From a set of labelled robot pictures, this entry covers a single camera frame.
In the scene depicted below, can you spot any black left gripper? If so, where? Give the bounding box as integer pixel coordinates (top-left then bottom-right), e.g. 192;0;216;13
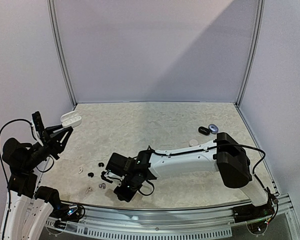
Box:
21;122;72;171

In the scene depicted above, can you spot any white oval charging case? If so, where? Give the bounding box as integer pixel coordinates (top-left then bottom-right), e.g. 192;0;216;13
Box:
60;110;82;128

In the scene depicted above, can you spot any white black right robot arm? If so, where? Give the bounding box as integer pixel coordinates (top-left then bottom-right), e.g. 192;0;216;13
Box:
100;132;270;218

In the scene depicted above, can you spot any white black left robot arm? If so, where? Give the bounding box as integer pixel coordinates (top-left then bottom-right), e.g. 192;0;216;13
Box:
0;123;76;240

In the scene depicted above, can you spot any round white pink case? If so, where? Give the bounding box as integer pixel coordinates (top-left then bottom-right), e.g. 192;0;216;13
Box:
188;139;199;147

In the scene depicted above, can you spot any black oval charging case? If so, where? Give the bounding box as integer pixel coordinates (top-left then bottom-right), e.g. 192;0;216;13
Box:
198;126;210;135

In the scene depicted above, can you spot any lavender oval charging case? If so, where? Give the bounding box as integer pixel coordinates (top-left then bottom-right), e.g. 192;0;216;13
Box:
208;124;219;134

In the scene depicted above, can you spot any black clip earbud lower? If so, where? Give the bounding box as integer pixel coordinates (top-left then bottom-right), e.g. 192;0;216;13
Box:
87;172;94;178

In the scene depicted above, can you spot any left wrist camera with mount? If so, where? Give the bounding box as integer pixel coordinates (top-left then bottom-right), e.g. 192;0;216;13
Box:
31;111;45;146

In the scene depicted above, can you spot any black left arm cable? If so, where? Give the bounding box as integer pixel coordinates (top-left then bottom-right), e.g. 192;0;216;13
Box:
0;118;56;173

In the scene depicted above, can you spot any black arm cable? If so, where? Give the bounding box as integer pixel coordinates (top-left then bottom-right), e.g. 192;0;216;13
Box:
137;144;267;197
0;118;56;173

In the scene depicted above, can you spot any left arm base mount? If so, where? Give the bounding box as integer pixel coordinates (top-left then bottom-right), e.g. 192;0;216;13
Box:
50;203;86;223

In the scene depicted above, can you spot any aluminium front rail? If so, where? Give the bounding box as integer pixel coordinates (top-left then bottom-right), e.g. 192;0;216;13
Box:
45;194;295;231

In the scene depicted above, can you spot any white slotted cable duct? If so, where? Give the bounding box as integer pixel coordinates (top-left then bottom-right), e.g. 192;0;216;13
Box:
39;218;233;240

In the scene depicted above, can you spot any aluminium left frame post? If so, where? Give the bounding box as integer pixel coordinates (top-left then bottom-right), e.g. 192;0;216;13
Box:
47;0;78;108

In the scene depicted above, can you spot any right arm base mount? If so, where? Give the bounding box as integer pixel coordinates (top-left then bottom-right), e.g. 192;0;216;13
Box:
231;199;279;223

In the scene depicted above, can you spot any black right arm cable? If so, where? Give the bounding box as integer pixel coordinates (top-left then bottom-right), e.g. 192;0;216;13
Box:
137;144;267;197

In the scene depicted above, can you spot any aluminium corner frame post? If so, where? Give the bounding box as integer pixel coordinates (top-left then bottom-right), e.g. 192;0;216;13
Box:
234;0;265;109

